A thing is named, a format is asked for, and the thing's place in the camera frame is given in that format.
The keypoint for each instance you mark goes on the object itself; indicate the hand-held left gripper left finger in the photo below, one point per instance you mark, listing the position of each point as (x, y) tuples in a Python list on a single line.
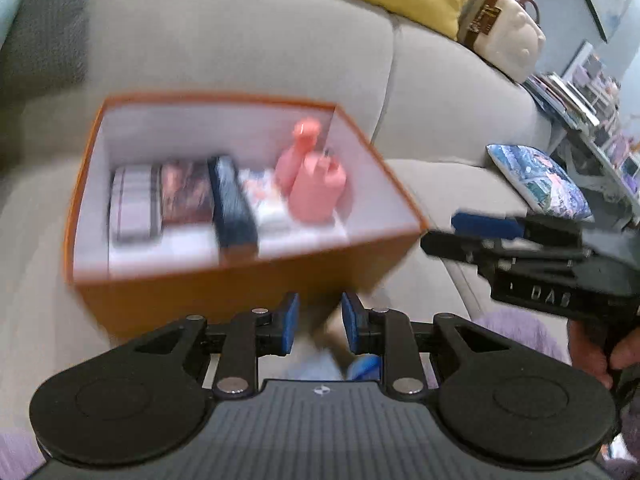
[(290, 322)]

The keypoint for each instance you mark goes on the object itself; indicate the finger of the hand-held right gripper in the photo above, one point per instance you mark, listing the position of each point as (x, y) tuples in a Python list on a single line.
[(485, 225), (450, 247)]

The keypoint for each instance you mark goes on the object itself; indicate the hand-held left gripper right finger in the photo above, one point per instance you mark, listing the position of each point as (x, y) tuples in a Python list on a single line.
[(352, 322)]

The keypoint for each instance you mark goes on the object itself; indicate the blue tin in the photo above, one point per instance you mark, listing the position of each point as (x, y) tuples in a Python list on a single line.
[(364, 367)]

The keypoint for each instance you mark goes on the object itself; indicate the orange cardboard box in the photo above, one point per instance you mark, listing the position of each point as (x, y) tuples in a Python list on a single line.
[(240, 300)]

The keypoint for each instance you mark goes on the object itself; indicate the white hand cream tube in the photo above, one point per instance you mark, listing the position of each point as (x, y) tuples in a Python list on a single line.
[(267, 200)]

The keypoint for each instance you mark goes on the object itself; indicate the dark blue tube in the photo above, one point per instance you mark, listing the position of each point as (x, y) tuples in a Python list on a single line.
[(232, 205)]

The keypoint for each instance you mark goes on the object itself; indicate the pink plastic bottle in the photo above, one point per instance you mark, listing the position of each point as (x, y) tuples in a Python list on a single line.
[(317, 190)]

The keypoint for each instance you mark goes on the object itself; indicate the red rectangular box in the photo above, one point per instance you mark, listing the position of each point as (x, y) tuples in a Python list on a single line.
[(187, 192)]

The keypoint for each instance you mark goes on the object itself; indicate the pink round container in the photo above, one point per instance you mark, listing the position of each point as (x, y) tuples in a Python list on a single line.
[(297, 155)]

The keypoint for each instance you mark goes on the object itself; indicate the plaid zip case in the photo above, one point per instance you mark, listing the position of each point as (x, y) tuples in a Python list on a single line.
[(134, 205)]

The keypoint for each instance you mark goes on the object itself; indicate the person's right hand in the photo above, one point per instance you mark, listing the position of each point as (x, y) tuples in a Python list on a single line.
[(587, 347)]

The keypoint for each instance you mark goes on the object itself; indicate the blue printed pillow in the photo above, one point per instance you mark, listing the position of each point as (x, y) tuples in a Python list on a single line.
[(540, 182)]

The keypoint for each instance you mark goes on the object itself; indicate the purple fluffy blanket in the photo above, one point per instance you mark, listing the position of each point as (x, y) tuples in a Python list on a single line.
[(520, 332)]

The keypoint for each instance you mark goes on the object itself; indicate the cluttered side table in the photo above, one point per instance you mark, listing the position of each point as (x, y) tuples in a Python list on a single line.
[(610, 150)]

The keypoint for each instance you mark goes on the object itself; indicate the cream mini suitcase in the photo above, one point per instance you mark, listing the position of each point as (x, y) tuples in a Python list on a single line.
[(505, 35)]

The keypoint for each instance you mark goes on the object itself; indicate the beige sofa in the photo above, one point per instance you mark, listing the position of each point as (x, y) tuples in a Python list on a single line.
[(225, 35)]

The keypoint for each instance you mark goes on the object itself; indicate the houndstooth pillow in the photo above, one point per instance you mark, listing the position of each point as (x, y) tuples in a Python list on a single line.
[(50, 25)]

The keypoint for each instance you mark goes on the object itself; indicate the light blue pillow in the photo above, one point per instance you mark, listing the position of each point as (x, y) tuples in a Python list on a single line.
[(9, 15)]

